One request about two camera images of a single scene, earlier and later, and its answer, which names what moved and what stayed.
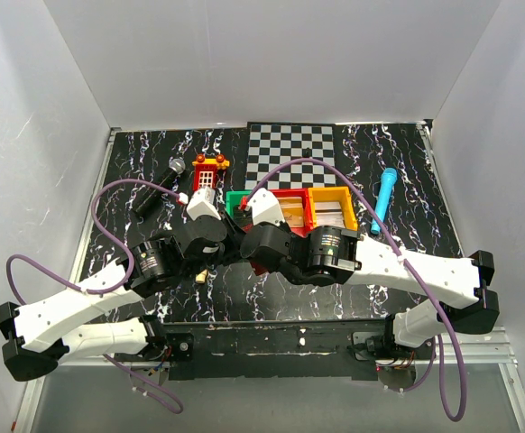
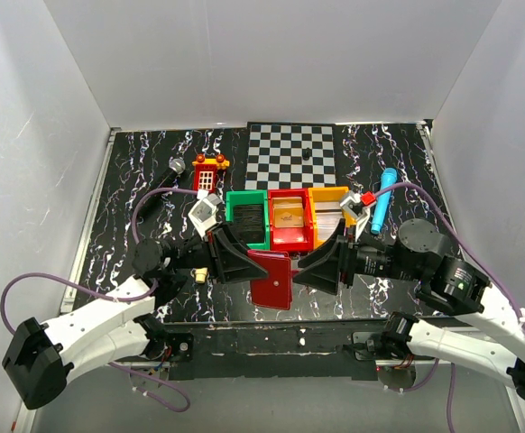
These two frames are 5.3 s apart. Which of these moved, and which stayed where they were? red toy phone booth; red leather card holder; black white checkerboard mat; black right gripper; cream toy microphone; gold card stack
Moved: red leather card holder; black right gripper
Stayed: gold card stack; black white checkerboard mat; cream toy microphone; red toy phone booth
